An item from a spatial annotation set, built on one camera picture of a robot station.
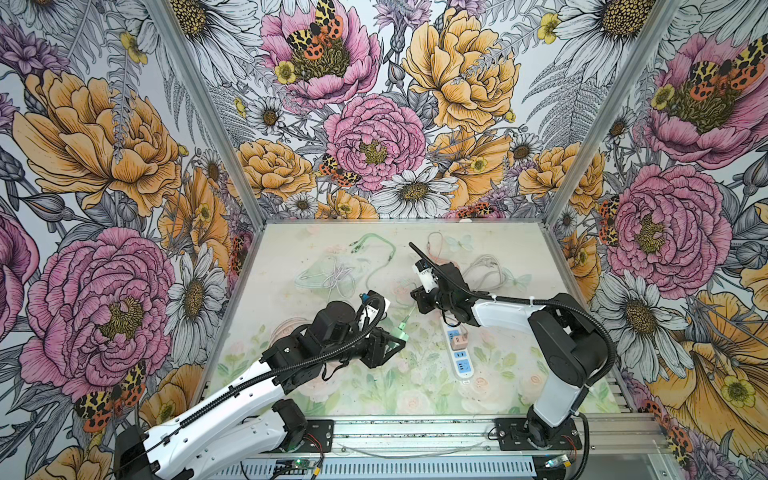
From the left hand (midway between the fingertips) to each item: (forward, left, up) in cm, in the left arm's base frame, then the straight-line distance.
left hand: (394, 349), depth 70 cm
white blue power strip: (+4, -19, -17) cm, 26 cm away
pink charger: (+7, -18, -12) cm, 23 cm away
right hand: (+21, -7, -14) cm, 26 cm away
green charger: (+4, -1, +3) cm, 5 cm away
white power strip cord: (+40, -35, -17) cm, 56 cm away
